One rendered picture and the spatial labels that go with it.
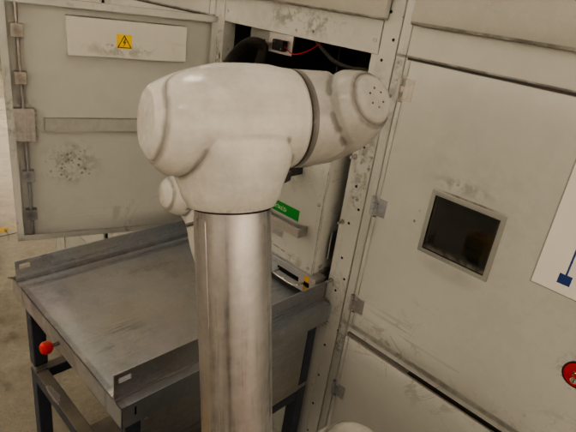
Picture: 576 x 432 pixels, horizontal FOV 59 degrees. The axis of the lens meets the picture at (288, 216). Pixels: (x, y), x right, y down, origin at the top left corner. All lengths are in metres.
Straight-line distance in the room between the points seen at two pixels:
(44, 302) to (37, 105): 0.59
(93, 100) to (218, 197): 1.16
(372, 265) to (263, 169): 0.82
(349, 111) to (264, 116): 0.11
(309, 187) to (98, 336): 0.68
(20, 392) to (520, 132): 2.15
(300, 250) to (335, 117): 0.91
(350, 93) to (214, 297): 0.30
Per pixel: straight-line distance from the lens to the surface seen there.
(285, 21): 1.52
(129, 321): 1.41
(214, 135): 0.57
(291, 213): 1.51
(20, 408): 2.46
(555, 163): 1.11
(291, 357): 1.56
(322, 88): 0.66
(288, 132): 0.61
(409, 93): 1.24
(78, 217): 1.85
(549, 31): 1.11
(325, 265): 1.54
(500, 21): 1.15
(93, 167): 1.79
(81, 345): 1.35
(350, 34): 1.36
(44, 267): 1.62
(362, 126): 0.65
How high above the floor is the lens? 1.68
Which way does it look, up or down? 24 degrees down
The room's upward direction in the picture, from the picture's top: 8 degrees clockwise
